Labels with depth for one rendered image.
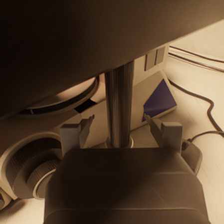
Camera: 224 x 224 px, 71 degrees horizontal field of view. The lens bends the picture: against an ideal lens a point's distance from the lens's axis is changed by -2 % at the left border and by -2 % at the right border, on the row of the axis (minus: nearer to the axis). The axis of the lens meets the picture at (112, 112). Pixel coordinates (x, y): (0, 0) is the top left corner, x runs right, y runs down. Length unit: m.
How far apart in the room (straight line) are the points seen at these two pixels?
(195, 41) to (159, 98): 0.41
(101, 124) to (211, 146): 0.18
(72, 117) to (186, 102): 0.25
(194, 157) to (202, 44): 0.50
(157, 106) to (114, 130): 0.14
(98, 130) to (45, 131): 0.08
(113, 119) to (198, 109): 0.24
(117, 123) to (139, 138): 0.12
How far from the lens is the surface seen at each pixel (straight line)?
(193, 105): 0.37
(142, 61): 0.26
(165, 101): 0.30
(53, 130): 0.20
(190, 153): 0.23
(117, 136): 0.17
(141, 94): 0.27
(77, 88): 0.23
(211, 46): 0.66
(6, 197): 0.23
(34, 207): 0.24
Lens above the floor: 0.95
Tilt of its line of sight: 40 degrees down
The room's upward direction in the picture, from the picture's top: 2 degrees counter-clockwise
